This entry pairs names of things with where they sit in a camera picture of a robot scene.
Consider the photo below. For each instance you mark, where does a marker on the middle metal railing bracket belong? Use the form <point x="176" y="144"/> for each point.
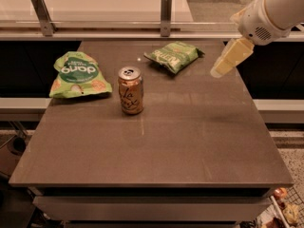
<point x="166" y="12"/>

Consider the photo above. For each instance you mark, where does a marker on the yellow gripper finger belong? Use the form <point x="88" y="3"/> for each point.
<point x="235" y="52"/>

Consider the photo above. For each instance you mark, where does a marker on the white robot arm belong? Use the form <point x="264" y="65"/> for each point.
<point x="285" y="14"/>

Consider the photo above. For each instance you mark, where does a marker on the green jalapeno kettle chip bag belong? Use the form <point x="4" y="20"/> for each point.
<point x="175" y="56"/>

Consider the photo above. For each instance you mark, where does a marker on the brown table with drawers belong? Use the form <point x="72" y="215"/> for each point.
<point x="199" y="154"/>

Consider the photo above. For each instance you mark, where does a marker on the metal railing bracket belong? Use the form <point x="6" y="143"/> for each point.
<point x="41" y="10"/>
<point x="166" y="12"/>

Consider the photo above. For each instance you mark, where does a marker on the orange LaCroix can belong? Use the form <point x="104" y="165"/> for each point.
<point x="130" y="83"/>

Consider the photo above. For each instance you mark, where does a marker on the light green Dang snack bag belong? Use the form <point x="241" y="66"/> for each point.
<point x="78" y="75"/>

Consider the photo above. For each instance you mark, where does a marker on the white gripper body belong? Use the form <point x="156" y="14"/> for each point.
<point x="256" y="23"/>

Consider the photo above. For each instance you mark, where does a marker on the white wire snack basket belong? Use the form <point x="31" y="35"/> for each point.
<point x="287" y="212"/>

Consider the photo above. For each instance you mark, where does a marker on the left metal railing bracket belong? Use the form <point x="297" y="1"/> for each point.
<point x="41" y="10"/>

